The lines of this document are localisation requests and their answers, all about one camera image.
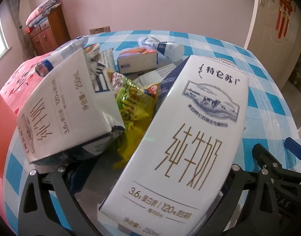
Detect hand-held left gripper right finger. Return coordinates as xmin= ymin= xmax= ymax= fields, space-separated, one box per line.
xmin=197 ymin=164 xmax=283 ymax=236

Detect pink printed bedspread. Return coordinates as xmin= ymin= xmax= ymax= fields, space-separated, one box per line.
xmin=0 ymin=51 xmax=59 ymax=236

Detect white door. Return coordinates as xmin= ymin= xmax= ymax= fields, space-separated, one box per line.
xmin=243 ymin=0 xmax=301 ymax=92

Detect blue checked tablecloth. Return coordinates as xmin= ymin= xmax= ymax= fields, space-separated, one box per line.
xmin=3 ymin=30 xmax=301 ymax=236

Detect white grey paper carton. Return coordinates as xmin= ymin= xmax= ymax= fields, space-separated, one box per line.
xmin=134 ymin=63 xmax=177 ymax=89

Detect yellow green snack bag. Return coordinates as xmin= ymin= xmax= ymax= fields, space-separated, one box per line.
xmin=111 ymin=72 xmax=161 ymax=170

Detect white plastic bottle blue label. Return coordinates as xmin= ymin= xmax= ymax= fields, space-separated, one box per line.
xmin=137 ymin=36 xmax=185 ymax=63

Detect red door decoration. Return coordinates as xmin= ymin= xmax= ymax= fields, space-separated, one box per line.
xmin=273 ymin=0 xmax=298 ymax=40

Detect wall socket strip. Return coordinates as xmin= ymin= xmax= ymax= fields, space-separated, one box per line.
xmin=89 ymin=26 xmax=110 ymax=35

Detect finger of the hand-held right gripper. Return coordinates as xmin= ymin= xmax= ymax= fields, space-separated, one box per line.
xmin=284 ymin=137 xmax=301 ymax=164
xmin=253 ymin=143 xmax=301 ymax=186

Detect folded colourful blankets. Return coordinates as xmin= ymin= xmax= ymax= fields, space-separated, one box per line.
xmin=25 ymin=0 xmax=61 ymax=29

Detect orange purple tissue pack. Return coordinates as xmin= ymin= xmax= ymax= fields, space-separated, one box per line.
xmin=116 ymin=47 xmax=158 ymax=74

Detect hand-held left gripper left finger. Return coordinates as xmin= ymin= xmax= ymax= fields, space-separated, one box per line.
xmin=18 ymin=165 xmax=102 ymax=236

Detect brown wooden cabinet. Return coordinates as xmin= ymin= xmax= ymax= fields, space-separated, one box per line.
xmin=27 ymin=4 xmax=71 ymax=56

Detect green-edged snack packet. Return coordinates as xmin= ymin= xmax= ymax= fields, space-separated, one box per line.
xmin=84 ymin=42 xmax=116 ymax=94

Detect grey net curtain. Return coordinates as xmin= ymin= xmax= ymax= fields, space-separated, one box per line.
xmin=3 ymin=0 xmax=31 ymax=63

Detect white milk carton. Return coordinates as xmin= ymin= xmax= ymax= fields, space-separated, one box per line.
xmin=99 ymin=55 xmax=250 ymax=236
xmin=16 ymin=46 xmax=126 ymax=165

